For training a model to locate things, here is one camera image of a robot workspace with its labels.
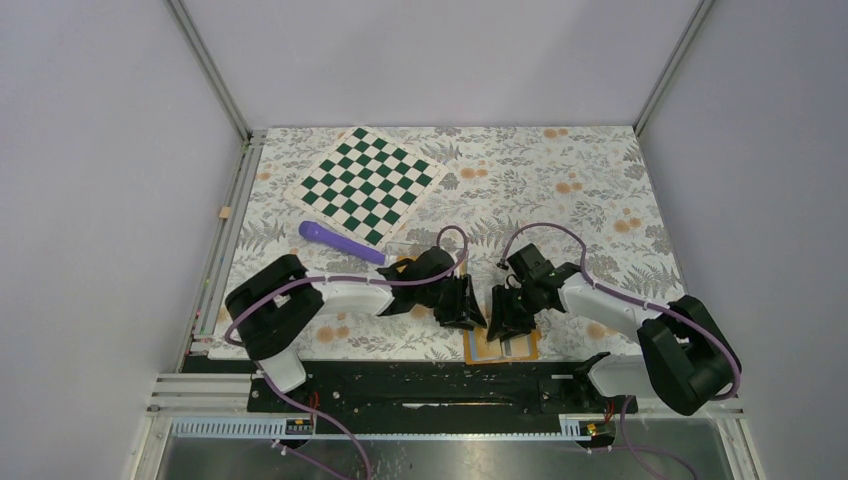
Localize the floral table cloth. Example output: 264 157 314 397
208 125 704 363

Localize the purple marker pen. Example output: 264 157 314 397
298 221 386 265

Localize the clear plastic card box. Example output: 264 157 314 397
383 242 462 266

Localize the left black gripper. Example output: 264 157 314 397
418 274 486 332

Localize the green white chessboard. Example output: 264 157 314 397
284 127 448 249

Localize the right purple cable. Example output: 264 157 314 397
496 222 743 480

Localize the orange card holder wallet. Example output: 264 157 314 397
463 328 541 365

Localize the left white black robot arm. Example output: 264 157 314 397
224 246 486 411

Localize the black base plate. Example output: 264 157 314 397
289 357 677 437

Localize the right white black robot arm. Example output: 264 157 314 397
487 244 741 416

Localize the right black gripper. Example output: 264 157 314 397
486 283 542 344

